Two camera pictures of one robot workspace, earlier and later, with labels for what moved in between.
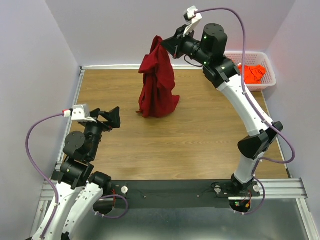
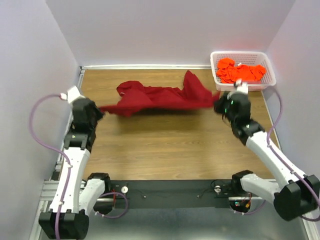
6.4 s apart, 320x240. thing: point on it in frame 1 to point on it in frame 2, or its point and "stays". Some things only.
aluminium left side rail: (66, 138) stays
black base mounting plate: (179, 194) stays
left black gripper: (100, 122) to (94, 113)
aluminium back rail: (127, 66) stays
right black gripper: (177, 46) to (222, 107)
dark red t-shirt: (157, 98) to (134, 96)
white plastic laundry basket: (256, 58) stays
